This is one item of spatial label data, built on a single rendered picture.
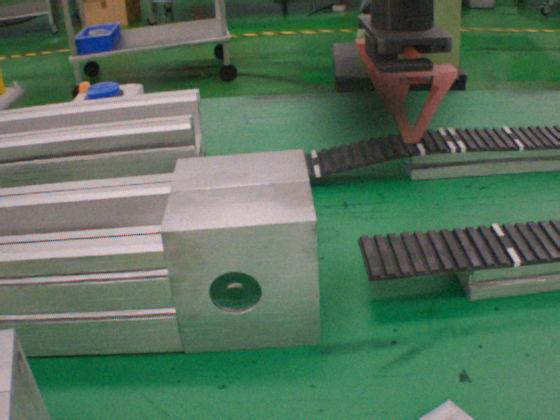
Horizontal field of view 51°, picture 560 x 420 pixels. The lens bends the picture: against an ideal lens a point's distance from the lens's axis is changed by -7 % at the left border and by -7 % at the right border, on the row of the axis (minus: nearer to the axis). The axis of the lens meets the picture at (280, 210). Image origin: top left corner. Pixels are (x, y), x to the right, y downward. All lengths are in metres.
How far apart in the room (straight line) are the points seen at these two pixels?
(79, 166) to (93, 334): 0.20
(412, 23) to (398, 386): 0.31
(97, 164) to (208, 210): 0.21
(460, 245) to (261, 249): 0.16
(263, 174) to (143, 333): 0.13
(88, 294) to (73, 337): 0.04
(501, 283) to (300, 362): 0.16
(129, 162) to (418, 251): 0.26
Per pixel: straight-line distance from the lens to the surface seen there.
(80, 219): 0.45
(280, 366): 0.40
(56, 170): 0.57
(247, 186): 0.39
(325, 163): 0.59
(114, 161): 0.56
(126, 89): 0.74
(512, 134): 0.64
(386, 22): 0.55
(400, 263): 0.42
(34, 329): 0.43
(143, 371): 0.41
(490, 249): 0.45
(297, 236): 0.36
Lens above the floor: 1.05
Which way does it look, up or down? 30 degrees down
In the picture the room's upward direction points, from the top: 4 degrees counter-clockwise
